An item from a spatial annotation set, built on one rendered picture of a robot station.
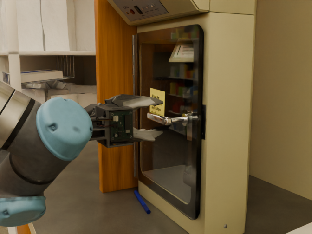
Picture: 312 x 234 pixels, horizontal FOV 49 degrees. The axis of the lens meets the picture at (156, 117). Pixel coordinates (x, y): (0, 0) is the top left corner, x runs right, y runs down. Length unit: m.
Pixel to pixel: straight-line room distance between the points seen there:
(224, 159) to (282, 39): 0.51
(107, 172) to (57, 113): 0.59
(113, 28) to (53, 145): 0.59
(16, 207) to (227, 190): 0.43
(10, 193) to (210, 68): 0.41
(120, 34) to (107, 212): 0.48
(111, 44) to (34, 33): 1.03
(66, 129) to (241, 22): 0.43
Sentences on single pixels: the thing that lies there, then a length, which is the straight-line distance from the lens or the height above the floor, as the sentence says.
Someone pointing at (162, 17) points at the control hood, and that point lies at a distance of 0.78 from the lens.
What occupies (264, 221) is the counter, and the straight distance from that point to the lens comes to 0.90.
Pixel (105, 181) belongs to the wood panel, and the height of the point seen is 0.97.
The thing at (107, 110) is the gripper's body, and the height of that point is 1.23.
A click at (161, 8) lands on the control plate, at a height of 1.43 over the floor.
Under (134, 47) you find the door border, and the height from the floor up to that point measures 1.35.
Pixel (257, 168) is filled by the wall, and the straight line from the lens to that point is 1.23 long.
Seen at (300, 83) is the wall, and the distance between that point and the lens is 1.08.
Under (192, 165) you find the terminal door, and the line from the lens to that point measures 0.71.
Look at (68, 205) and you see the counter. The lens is 0.97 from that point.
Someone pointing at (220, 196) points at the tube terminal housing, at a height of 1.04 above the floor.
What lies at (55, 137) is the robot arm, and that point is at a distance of 0.43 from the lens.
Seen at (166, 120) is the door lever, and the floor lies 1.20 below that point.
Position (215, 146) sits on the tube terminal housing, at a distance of 0.71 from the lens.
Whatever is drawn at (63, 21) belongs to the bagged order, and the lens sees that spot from 1.87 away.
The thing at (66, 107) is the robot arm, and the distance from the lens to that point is 0.46.
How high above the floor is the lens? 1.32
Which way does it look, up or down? 10 degrees down
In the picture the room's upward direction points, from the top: straight up
